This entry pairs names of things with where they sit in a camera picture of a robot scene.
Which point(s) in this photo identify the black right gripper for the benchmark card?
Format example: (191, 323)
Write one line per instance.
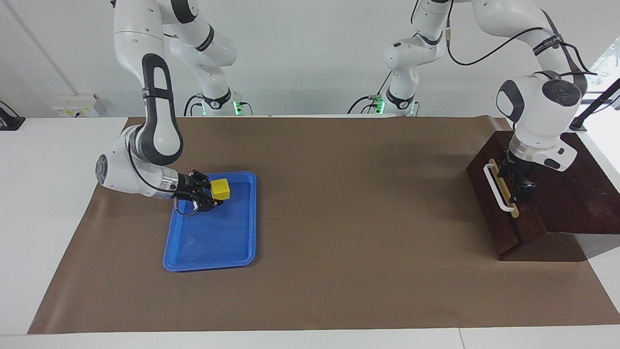
(186, 188)

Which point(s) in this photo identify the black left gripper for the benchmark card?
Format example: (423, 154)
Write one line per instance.
(516, 167)

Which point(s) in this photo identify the yellow cube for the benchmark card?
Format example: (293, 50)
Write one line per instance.
(220, 189)

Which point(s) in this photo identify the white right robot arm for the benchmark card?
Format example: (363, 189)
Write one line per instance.
(155, 121)

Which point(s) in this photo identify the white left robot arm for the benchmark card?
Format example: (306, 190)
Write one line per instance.
(537, 111)

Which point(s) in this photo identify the blue plastic tray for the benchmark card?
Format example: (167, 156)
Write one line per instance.
(213, 237)

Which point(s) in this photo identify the dark wooden cabinet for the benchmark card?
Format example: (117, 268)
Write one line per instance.
(576, 194)

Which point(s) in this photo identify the black angled stand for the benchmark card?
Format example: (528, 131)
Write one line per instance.
(598, 99)

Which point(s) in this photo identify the brown table mat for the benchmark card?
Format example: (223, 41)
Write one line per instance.
(339, 271)

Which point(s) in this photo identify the white wall outlet box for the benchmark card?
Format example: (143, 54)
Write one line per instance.
(72, 106)

